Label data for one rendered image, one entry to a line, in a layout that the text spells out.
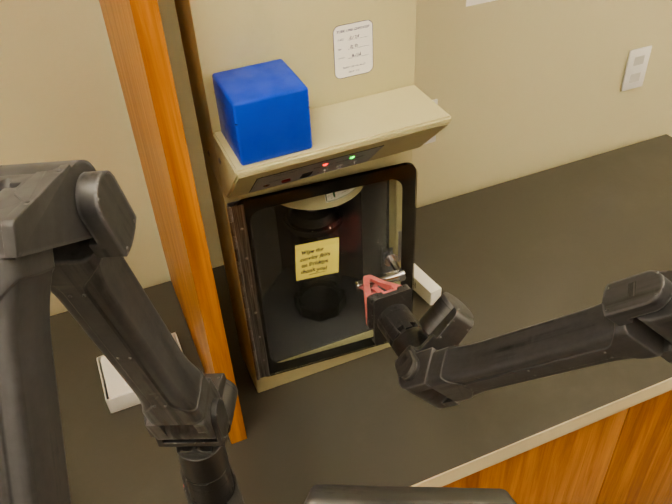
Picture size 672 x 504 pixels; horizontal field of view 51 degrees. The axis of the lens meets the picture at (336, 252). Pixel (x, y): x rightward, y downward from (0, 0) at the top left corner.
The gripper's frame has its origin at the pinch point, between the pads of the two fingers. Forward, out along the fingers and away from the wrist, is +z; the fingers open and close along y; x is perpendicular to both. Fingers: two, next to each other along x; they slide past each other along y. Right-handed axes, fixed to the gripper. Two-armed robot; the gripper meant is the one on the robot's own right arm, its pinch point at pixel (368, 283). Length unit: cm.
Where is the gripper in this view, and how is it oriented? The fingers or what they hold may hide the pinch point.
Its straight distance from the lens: 120.0
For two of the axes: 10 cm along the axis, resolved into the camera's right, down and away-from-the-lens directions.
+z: -3.9, -5.7, 7.2
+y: -0.4, -7.7, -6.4
